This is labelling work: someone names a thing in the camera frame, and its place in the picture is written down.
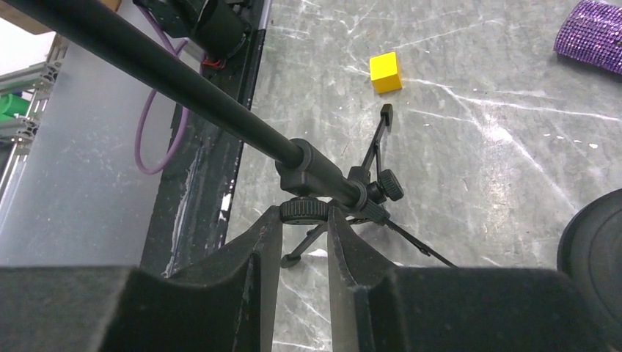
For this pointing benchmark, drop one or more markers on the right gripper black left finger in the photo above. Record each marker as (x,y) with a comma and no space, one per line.
(225,302)

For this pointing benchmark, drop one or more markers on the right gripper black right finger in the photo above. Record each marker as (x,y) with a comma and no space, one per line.
(376,305)

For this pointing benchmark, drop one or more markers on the black tripod mic stand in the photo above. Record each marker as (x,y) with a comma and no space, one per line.
(95,27)

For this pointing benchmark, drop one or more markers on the black round base mic stand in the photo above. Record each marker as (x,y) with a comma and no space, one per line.
(589,252)

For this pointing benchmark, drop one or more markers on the glitter purple silver microphone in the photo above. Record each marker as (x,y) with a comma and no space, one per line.
(591,34)

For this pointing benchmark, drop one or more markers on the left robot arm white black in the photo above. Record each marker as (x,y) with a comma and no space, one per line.
(212,25)

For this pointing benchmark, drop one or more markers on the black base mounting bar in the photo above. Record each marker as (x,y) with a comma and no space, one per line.
(192,208)

